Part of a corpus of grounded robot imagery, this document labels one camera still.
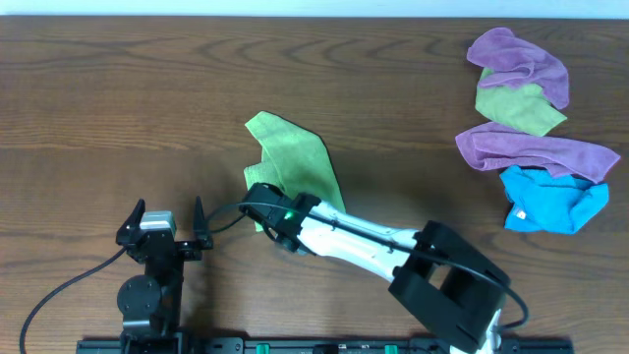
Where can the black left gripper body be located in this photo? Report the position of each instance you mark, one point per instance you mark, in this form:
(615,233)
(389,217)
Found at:
(190,253)

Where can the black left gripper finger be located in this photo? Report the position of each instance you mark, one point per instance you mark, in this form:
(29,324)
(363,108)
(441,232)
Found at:
(130,228)
(200,228)

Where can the light green microfiber cloth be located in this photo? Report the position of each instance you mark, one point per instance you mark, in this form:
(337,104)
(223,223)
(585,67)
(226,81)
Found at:
(293,159)

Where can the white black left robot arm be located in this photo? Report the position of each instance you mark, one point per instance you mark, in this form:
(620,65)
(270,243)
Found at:
(150,303)

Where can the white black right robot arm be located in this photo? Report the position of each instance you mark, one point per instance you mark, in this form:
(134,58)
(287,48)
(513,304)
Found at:
(443,281)

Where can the lower purple cloth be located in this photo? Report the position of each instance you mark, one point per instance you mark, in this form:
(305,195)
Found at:
(493,146)

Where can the purple cloth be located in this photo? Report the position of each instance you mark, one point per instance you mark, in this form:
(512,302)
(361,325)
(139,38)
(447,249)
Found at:
(515,62)
(493,146)

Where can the blue cloth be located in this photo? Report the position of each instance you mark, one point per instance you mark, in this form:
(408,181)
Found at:
(541,202)

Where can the olive green cloth in pile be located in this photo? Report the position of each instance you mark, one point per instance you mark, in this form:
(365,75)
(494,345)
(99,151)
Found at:
(524,109)

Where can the upper purple cloth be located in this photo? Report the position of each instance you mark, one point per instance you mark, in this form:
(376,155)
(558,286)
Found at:
(515,62)

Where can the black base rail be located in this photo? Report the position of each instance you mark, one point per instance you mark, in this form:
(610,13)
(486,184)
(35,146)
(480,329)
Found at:
(235,345)

